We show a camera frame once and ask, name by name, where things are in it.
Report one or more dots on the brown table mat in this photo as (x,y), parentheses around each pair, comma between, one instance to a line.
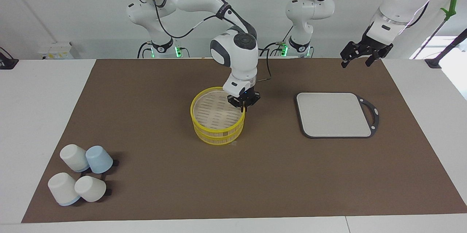
(255,189)

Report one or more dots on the white power box yellow labels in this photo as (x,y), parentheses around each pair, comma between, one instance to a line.
(56,50)

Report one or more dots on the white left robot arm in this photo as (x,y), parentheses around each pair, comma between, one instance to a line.
(310,8)

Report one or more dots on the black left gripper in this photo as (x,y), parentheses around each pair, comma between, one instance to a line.
(368,47)

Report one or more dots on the yellow bamboo steamer base tier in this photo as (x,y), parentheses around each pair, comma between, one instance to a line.
(219,139)

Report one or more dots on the yellow bamboo steamer tier with liner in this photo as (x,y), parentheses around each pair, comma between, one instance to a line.
(204,125)

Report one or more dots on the white cutting board grey rim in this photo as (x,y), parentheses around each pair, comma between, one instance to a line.
(334,114)

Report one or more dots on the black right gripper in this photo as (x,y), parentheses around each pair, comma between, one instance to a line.
(243,98)

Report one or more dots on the white plastic cup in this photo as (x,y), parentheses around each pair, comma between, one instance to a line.
(90,189)
(62,188)
(74,157)

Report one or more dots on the black stand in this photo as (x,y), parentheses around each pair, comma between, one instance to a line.
(447,49)

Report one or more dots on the light blue plastic cup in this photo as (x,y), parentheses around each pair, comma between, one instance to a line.
(99,160)

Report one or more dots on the black desk mount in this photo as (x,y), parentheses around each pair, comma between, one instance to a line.
(7,61)

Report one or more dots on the green tipped pole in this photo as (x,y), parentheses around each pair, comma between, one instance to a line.
(450,8)

